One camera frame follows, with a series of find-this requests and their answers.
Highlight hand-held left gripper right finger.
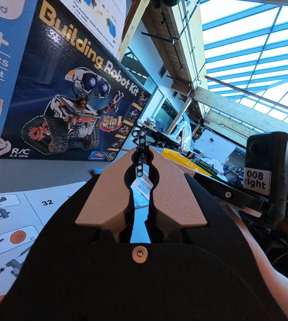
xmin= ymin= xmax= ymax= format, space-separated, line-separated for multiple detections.
xmin=148 ymin=147 xmax=208 ymax=243

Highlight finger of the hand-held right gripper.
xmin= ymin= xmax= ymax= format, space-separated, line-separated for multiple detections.
xmin=170 ymin=160 xmax=198 ymax=178

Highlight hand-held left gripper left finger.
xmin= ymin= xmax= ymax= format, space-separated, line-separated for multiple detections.
xmin=75 ymin=147 xmax=137 ymax=243

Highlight dark grey angled beam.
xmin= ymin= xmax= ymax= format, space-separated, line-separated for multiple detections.
xmin=131 ymin=130 xmax=147 ymax=163

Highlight person's right forearm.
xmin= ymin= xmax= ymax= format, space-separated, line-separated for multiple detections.
xmin=225 ymin=204 xmax=288 ymax=321

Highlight grey desk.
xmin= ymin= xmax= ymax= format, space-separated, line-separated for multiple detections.
xmin=0 ymin=158 xmax=154 ymax=244

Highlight white task sheet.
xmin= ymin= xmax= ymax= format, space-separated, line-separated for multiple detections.
xmin=59 ymin=0 xmax=127 ymax=59

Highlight yellow storage bin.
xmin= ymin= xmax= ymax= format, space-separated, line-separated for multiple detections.
xmin=161 ymin=148 xmax=211 ymax=177

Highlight whiteboard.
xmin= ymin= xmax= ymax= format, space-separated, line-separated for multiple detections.
xmin=193 ymin=129 xmax=237 ymax=165

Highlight sticker sheet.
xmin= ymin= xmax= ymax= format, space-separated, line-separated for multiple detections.
xmin=131 ymin=177 xmax=151 ymax=208

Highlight leaning cardboard board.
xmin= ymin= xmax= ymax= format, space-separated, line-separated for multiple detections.
xmin=180 ymin=110 xmax=192 ymax=152

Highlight open instruction booklet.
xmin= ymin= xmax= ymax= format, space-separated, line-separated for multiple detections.
xmin=0 ymin=181 xmax=87 ymax=321

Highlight blue toy box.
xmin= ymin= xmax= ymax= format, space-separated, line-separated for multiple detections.
xmin=0 ymin=0 xmax=152 ymax=162

